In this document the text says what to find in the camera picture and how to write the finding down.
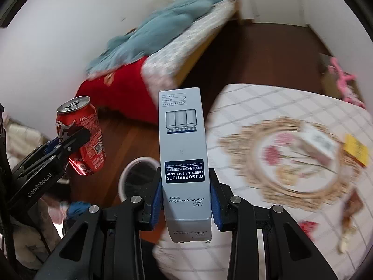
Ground red soda can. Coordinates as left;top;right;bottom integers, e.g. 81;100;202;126
55;95;107;176

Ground white round bin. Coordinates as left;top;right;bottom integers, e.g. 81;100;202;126
118;157;159;202

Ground yellow packet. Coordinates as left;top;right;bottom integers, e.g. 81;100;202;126
343;133;370;168

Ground red wrapper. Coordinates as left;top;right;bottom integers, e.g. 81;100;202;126
299;220;319;236

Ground pink plush toy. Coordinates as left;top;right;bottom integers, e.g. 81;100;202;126
327;58;365;107

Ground grey-blue carton box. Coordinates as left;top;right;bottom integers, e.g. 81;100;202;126
158;87;212;243

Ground light quilted clothing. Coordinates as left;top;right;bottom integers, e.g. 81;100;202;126
0;117;73;270

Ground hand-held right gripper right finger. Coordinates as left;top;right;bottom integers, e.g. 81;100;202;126
210;169;338;280

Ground wooden bed frame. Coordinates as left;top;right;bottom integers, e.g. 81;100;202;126
174;0;243;86

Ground patterned bed mattress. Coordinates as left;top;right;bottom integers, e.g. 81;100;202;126
141;0;239;99

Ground brown cardboard box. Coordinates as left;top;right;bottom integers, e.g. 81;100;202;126
318;52;362;100

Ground blue cloth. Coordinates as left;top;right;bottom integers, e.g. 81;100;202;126
67;200;92;220

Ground brown wrapper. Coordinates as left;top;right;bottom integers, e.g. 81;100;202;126
338;189;365;254

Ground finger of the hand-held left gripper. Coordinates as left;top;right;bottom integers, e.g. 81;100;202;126
10;128;92;182
28;139;60;164

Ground bed with blue blanket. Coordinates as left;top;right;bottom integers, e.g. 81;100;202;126
85;0;234;80

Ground red blanket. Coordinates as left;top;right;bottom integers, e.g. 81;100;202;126
76;57;160;125

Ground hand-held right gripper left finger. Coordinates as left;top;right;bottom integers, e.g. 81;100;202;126
35;168;163;280

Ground pink white small box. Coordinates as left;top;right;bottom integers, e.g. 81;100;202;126
302;124;342;164

